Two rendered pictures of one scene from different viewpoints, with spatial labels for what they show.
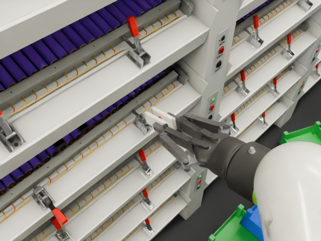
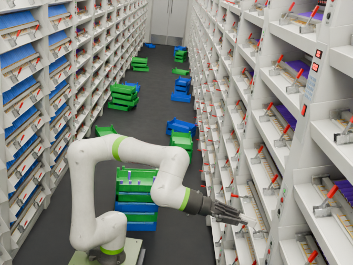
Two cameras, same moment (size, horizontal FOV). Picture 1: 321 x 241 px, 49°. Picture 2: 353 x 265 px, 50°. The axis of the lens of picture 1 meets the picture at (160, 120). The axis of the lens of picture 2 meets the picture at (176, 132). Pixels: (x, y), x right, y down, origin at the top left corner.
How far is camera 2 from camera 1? 160 cm
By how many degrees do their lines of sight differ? 97
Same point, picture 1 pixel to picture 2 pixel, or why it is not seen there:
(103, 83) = (262, 182)
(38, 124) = (256, 167)
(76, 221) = (244, 242)
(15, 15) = (263, 126)
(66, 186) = (247, 206)
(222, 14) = (275, 224)
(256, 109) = not seen: outside the picture
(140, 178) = not seen: outside the picture
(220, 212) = not seen: outside the picture
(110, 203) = (242, 255)
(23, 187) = (253, 193)
